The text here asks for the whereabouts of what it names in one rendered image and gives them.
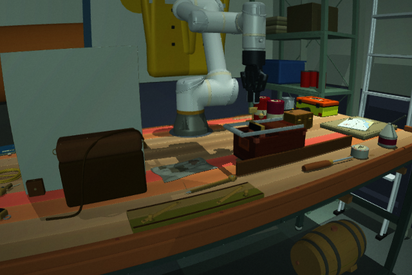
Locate olive chart board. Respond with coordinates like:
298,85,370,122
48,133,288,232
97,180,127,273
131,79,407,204
319,116,386,141

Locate orange and green toolbox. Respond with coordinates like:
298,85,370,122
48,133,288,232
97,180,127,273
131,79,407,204
295,95,340,118

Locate olive parallel ruler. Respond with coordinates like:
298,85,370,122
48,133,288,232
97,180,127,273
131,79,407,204
126,182,265,234

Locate dark red canister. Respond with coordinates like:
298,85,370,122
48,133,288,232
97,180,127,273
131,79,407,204
267,98,285,119

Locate brass dividers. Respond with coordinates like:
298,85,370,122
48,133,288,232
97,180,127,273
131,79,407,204
184,174,238,196

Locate dark red wooden nest box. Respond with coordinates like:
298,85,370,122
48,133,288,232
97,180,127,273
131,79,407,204
232,119,308,161

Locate wooden barrel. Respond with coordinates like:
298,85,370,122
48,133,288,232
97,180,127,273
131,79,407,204
290,219,368,275

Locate grey stained rag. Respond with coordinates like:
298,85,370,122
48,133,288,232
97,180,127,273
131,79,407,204
151,157,218,184

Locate yellow rope coil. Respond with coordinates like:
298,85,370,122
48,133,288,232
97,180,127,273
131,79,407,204
0,168,22,183

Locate large brown cardboard box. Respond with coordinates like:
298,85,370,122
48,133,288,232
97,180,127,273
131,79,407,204
286,2,339,33

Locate yellow life jacket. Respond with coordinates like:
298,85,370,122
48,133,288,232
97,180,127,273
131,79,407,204
118,0,231,79

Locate dark brown wooden rail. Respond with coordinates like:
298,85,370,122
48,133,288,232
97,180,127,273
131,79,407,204
235,135,353,177

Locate dark brown leather strap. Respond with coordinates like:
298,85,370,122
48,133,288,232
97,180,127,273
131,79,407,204
45,135,101,222

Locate silver metal ladder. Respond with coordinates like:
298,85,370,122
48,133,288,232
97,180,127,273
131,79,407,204
333,0,412,241

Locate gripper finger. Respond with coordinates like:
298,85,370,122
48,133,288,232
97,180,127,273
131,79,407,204
239,66,256,102
254,68,268,103

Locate brown leather case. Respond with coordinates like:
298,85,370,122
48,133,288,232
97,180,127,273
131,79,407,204
52,128,148,209

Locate stack of folded olive cloths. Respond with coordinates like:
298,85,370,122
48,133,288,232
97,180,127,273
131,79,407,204
266,15,288,35

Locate white paper chart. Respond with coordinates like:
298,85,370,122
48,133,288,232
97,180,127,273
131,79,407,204
337,117,375,131

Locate green metal shelf unit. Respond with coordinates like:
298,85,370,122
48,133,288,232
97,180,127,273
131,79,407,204
248,0,362,119

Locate grey cone oil can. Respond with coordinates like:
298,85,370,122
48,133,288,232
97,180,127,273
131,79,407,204
377,114,408,151

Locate small brown cube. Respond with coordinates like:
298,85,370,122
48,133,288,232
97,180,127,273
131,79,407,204
25,178,44,197

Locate light brown wooden compass box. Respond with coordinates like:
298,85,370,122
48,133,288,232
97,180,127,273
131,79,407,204
283,109,314,129

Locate grey metal frame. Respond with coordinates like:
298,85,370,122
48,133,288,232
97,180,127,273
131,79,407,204
223,122,305,138

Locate grey upright panel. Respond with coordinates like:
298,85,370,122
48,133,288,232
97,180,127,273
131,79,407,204
0,46,144,197

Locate wooden handled chisel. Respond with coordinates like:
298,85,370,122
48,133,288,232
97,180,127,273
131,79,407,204
301,155,355,173

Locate red canister with white label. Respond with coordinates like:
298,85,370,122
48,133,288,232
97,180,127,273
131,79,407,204
252,95,271,120

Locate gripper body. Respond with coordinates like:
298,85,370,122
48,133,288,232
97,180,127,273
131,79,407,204
241,49,267,75

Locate blue plastic bin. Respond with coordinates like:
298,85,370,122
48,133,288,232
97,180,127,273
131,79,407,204
264,59,308,84

